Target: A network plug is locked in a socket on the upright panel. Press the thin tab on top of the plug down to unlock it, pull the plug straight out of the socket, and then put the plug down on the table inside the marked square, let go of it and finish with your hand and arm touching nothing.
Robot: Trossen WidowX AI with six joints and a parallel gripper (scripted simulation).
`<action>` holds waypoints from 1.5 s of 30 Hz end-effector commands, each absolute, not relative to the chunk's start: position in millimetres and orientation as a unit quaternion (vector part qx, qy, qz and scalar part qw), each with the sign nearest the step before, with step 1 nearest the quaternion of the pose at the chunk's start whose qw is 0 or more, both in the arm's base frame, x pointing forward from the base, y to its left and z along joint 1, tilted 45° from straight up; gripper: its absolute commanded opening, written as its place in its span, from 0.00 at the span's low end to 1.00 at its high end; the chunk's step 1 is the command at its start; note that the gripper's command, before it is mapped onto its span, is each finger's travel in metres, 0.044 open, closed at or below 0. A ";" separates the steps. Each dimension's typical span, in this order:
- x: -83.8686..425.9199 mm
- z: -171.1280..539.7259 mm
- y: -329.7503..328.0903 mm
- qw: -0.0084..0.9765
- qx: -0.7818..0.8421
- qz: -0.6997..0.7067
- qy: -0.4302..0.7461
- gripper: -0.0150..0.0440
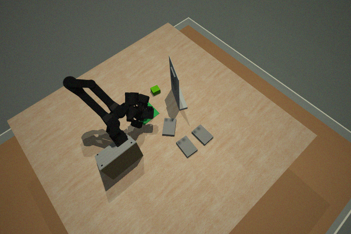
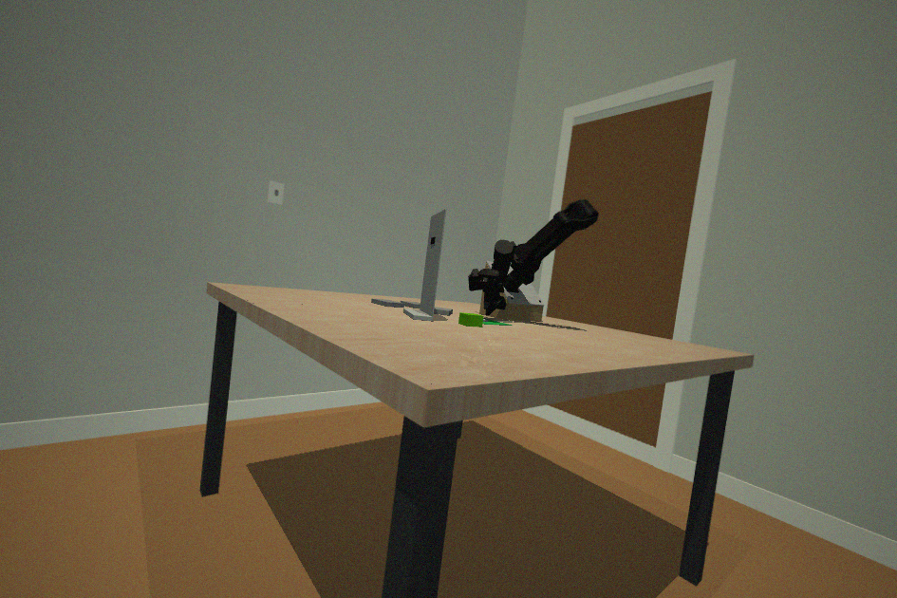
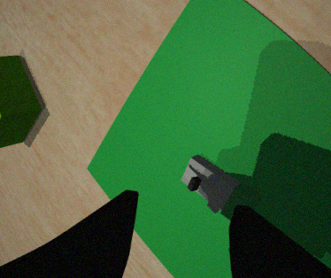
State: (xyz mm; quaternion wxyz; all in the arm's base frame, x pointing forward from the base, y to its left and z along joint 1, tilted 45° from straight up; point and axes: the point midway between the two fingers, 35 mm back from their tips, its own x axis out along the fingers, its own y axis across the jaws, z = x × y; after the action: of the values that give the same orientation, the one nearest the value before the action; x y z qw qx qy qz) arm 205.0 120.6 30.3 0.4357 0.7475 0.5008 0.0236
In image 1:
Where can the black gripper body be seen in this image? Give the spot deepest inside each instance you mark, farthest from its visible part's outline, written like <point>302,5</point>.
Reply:
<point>143,99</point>

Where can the grey panel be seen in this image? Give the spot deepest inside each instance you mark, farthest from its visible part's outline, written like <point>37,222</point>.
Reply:
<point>176,88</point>

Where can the green block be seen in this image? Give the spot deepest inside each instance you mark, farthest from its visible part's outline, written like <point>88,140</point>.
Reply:
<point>155,90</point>

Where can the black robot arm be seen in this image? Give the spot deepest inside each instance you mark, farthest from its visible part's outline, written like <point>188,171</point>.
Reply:
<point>116,111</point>

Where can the green square mat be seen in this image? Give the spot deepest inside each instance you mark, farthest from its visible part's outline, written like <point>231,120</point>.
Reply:
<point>155,114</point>

